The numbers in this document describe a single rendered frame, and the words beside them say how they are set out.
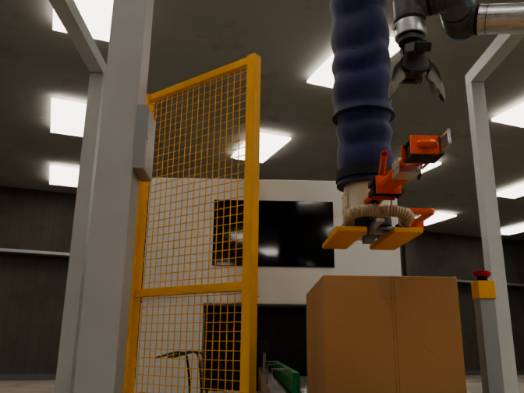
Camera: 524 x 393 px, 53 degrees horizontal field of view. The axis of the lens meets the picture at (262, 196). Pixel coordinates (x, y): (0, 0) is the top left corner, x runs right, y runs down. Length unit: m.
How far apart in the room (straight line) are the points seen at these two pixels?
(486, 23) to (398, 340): 0.95
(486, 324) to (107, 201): 1.61
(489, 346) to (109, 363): 1.46
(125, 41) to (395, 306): 1.72
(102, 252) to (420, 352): 1.32
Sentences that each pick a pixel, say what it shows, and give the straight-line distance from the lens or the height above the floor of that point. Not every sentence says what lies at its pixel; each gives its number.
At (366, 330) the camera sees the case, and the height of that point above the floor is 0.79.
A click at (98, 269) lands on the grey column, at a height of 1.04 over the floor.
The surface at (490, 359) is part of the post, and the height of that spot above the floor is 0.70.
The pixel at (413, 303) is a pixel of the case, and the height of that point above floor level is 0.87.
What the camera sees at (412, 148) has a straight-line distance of 1.39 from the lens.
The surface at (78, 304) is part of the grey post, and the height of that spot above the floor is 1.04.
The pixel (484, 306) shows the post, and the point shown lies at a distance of 2.25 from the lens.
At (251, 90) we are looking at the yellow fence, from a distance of 2.53.
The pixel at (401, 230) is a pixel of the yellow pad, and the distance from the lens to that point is 1.82.
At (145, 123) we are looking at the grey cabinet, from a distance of 2.39.
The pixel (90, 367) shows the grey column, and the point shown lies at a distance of 2.26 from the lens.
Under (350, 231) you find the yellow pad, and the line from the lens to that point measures 1.78.
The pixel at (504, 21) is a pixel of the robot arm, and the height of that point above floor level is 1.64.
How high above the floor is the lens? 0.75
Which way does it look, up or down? 16 degrees up
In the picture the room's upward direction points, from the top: 1 degrees clockwise
